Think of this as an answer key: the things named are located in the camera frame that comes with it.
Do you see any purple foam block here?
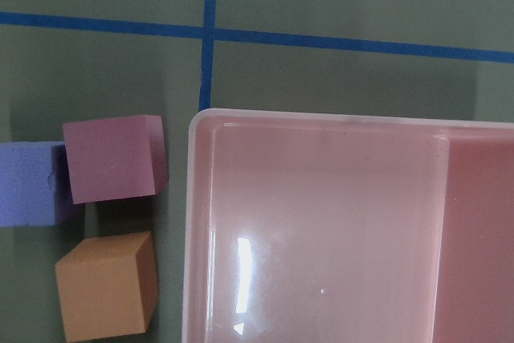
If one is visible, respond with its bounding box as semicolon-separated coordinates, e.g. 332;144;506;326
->
1;141;84;227

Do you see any red foam block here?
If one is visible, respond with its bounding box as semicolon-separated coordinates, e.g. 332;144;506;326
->
63;115;169;204

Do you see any orange foam block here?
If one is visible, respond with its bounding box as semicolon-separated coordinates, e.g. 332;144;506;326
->
55;231;159;342

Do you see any pink plastic bin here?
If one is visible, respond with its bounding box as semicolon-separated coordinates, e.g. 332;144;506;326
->
182;108;513;342

